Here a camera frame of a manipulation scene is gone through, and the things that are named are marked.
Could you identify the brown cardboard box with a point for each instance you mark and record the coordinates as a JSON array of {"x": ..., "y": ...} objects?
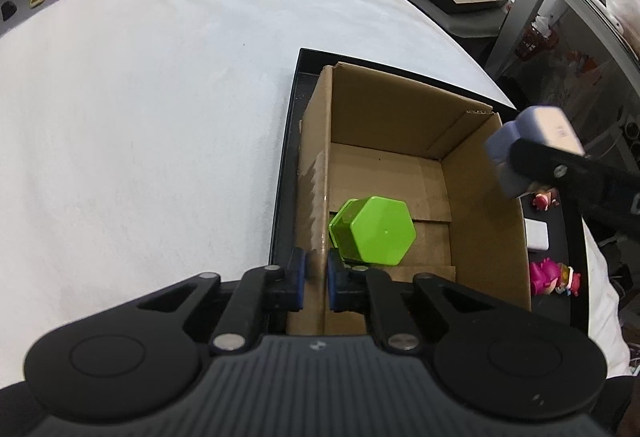
[{"x": 390, "y": 117}]

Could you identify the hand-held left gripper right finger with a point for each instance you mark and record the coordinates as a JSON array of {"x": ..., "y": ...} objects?
[{"x": 336, "y": 286}]

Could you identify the red basket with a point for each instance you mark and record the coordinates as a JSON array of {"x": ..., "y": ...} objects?
[{"x": 535, "y": 42}]

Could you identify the small red toy figure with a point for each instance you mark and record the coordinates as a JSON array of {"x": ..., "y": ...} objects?
[{"x": 542, "y": 202}]

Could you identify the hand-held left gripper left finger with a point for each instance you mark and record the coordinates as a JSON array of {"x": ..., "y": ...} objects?
[{"x": 298, "y": 278}]

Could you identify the grey purple toy figure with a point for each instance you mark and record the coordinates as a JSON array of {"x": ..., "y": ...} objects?
[{"x": 540, "y": 124}]

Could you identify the green hexagonal container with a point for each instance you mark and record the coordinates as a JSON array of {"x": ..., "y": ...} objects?
[{"x": 380, "y": 232}]

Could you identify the black shoe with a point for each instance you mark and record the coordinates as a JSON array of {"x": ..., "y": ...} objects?
[{"x": 7, "y": 10}]

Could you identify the white rectangular block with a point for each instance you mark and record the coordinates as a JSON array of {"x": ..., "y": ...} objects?
[{"x": 536, "y": 234}]

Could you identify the black shallow tray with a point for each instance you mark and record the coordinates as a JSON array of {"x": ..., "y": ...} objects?
[{"x": 289, "y": 167}]

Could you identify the pink toy figure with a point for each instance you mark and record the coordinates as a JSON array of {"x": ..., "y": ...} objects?
[{"x": 542, "y": 274}]

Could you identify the grey chair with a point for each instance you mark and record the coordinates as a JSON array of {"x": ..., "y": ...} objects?
[{"x": 470, "y": 24}]

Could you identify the grey desk with black top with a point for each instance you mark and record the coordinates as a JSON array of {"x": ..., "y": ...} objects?
[{"x": 517, "y": 2}]

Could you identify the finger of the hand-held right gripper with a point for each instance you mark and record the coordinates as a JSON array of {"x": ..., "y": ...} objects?
[{"x": 575, "y": 179}]

